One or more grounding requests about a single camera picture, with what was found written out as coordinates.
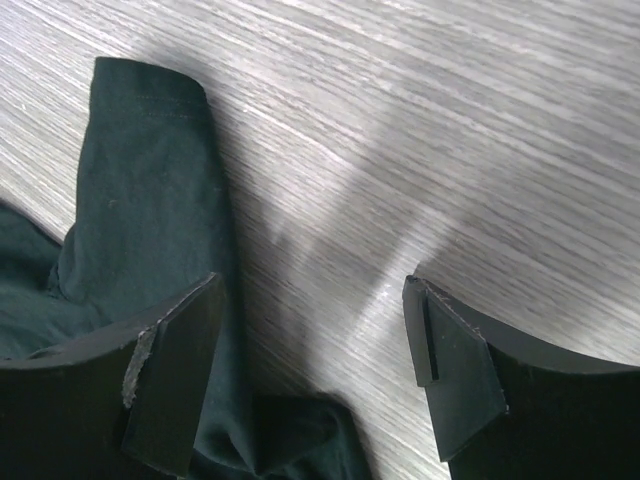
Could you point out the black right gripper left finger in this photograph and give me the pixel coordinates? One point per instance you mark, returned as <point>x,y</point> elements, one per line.
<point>122,402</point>

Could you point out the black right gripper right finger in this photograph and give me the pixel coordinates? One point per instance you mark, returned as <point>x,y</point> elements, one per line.
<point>507,405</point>

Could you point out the black t shirt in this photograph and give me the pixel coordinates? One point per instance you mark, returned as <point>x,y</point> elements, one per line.
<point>153,216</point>

